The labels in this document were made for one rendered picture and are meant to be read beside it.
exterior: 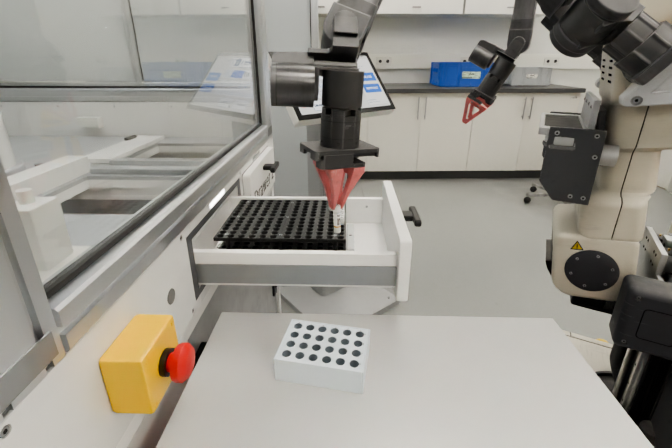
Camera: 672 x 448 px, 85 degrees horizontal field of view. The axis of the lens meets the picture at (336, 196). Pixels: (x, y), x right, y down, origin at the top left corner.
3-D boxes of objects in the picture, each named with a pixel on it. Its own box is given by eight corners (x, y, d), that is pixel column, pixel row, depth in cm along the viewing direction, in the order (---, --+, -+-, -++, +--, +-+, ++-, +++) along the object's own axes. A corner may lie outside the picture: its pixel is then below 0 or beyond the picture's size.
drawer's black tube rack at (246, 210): (345, 228, 80) (346, 200, 78) (345, 272, 63) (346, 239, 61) (244, 226, 80) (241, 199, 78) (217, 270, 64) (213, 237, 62)
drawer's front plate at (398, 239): (388, 224, 86) (390, 179, 82) (407, 303, 59) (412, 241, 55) (380, 224, 86) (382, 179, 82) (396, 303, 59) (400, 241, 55)
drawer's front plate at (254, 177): (275, 180, 116) (273, 146, 112) (253, 218, 89) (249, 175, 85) (269, 180, 116) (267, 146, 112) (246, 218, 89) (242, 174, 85)
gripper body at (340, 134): (298, 154, 55) (299, 103, 53) (358, 150, 60) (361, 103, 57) (315, 165, 50) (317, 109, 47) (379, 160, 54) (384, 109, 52)
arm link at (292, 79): (358, 10, 50) (348, 53, 58) (271, 3, 49) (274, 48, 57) (362, 85, 46) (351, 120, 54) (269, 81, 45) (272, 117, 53)
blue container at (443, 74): (484, 84, 392) (487, 61, 385) (501, 87, 354) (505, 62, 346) (428, 84, 391) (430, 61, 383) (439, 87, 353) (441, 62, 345)
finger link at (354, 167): (302, 203, 59) (303, 145, 55) (342, 198, 62) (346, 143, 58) (319, 220, 53) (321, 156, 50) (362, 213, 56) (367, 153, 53)
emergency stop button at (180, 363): (200, 362, 42) (195, 334, 41) (186, 392, 39) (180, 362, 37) (174, 361, 43) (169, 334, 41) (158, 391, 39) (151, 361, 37)
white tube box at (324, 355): (369, 348, 57) (370, 329, 56) (362, 394, 50) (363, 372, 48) (292, 337, 59) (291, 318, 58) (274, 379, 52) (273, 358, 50)
